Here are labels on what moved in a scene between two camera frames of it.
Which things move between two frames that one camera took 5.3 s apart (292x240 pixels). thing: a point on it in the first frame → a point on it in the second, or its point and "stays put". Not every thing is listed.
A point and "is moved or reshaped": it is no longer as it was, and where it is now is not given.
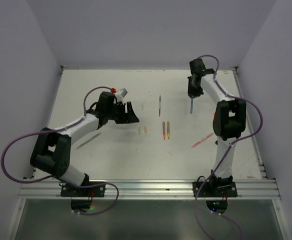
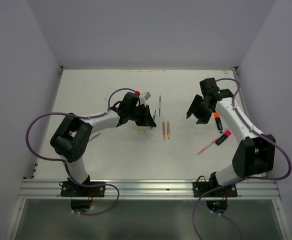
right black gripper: [191, 91] → [204, 118]
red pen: [202, 140] → [203, 148]
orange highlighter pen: [164, 136] stays put
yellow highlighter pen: [168, 129] stays put
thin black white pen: [159, 106] stays put
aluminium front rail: [154, 189] stays put
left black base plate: [67, 191] stays put
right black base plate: [214, 189] stays put
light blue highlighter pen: [191, 105] is moved or reshaped
